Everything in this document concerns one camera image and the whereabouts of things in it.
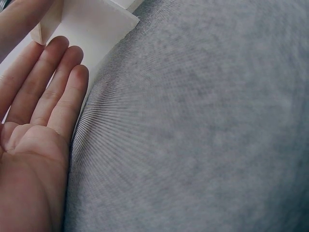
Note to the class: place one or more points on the person's left hand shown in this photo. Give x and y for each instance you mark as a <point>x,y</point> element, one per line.
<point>31,169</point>

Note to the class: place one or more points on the white plastic stand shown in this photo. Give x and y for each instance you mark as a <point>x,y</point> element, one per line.
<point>96,31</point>

